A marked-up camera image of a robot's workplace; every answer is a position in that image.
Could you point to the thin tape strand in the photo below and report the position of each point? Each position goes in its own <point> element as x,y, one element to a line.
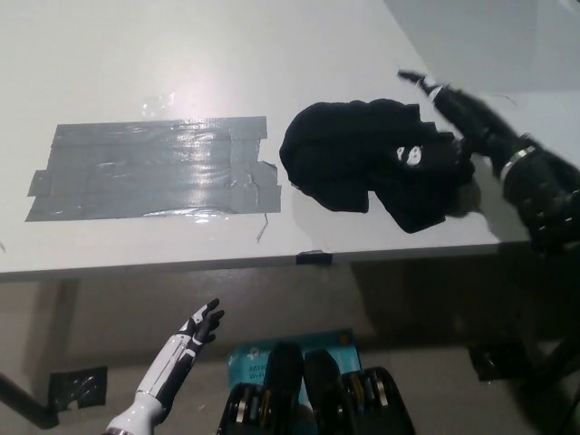
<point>263,226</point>

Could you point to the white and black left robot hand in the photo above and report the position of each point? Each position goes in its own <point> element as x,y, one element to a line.
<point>174,358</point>

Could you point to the black t-shirt with white print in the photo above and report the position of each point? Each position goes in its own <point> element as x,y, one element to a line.
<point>362,172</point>

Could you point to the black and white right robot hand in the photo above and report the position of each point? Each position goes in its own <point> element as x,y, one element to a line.
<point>471,122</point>

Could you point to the small black tape piece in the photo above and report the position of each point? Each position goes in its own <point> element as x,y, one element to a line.
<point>314,258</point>

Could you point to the thin dark thread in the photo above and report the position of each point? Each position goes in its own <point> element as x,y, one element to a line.
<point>505,99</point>

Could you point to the grey duct tape patch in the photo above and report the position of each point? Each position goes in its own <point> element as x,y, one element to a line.
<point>158,176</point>

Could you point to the grey table leg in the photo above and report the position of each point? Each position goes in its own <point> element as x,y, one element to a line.
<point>59,326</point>

